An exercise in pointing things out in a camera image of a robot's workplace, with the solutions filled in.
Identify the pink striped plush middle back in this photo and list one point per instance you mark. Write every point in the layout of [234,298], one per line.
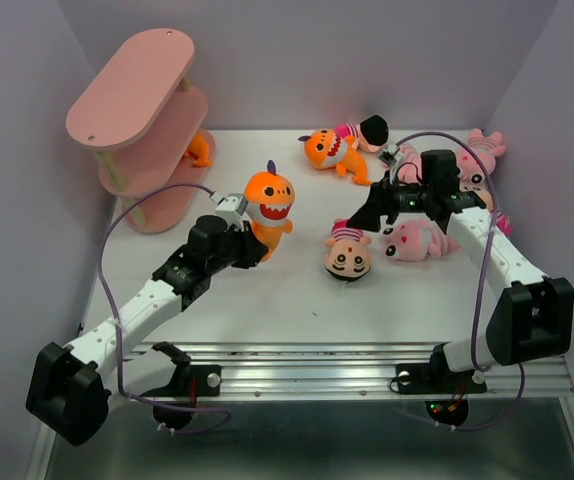
[410,172]

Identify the pink three-tier wooden shelf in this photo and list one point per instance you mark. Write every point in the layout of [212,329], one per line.
[137,118]

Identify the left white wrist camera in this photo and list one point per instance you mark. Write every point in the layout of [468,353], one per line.
[231,208]

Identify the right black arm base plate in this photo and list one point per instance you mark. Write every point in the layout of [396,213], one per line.
[423,379]

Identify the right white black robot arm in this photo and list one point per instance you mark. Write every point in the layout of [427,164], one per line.
[533,315]

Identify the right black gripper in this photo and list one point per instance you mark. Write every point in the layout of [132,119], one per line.
[379,202]

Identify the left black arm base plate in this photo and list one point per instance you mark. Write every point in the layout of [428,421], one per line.
[167,371]

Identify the doll plush pink striped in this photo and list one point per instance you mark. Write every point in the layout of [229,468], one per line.
[348,258]

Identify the doll plush right edge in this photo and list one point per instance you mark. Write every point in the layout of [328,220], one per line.
[502,221]

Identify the doll plush black hair far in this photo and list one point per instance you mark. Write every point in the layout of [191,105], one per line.
[371,134]

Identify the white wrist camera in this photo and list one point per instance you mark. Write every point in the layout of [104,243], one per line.
[231,208]
[390,155]

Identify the orange shark plush mouth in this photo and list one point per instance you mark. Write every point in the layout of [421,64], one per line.
[199,151]

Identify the orange shark plush back-facing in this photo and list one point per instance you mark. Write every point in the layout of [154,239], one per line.
[270,198]

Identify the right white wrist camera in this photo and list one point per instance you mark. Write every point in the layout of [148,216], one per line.
[390,155]

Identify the orange shark plush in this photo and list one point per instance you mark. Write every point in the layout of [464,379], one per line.
[327,149]

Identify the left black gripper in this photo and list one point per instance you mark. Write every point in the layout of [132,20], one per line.
[252,248]

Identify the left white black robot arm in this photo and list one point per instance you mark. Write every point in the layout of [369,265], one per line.
[69,391]

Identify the pink axolotl plush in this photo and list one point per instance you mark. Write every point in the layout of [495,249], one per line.
[415,240]
[487,148]

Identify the pink axolotl plush front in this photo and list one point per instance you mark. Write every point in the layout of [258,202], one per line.
[415,240]

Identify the aluminium mounting rail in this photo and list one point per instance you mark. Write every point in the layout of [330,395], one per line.
[343,371]

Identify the pink axolotl plush far right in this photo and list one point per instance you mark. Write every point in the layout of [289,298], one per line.
[487,148]

